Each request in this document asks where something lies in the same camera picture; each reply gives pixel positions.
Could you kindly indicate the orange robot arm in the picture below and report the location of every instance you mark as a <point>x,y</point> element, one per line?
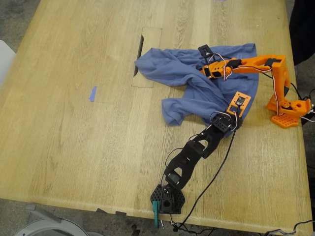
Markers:
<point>278,81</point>

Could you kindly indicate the black fabric object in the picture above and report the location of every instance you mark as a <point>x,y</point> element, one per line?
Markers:
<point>304,32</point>

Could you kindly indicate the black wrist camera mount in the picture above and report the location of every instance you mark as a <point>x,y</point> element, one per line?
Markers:
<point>204,50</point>

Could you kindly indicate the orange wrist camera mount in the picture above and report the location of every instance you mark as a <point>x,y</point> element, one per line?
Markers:
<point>231,108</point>

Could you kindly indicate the white chair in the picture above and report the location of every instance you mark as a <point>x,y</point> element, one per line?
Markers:
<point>6,61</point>

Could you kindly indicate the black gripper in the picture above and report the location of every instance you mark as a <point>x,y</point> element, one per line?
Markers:
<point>219,122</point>

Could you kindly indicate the blue T-shirt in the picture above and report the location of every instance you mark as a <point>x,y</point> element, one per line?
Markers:
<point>177,66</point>

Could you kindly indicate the blue tape piece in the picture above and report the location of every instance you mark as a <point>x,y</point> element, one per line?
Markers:
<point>92,94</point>

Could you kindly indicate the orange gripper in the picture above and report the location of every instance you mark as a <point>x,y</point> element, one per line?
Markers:
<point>211,71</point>

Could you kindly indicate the small black floor object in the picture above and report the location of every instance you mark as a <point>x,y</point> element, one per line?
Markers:
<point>135,231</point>

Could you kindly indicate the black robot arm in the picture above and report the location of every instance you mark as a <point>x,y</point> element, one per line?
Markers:
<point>187,159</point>

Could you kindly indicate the teal table clamp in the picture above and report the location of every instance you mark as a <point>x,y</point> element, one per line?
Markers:
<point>155,211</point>

